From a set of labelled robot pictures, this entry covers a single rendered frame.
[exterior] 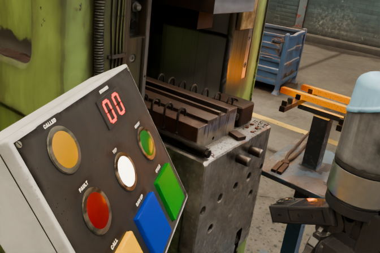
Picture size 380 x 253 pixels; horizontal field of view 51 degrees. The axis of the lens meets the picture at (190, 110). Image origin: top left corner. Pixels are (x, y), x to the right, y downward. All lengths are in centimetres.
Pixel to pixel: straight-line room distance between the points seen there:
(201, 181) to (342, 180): 58
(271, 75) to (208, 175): 382
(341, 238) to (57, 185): 35
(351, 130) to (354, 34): 821
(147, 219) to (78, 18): 43
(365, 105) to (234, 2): 62
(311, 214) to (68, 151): 32
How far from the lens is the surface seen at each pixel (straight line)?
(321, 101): 156
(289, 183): 149
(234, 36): 135
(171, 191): 69
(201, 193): 104
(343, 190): 51
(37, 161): 45
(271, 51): 475
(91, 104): 56
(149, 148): 67
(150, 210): 61
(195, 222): 110
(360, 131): 48
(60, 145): 48
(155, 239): 61
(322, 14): 885
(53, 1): 83
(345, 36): 874
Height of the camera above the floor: 139
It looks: 21 degrees down
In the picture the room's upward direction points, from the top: 7 degrees clockwise
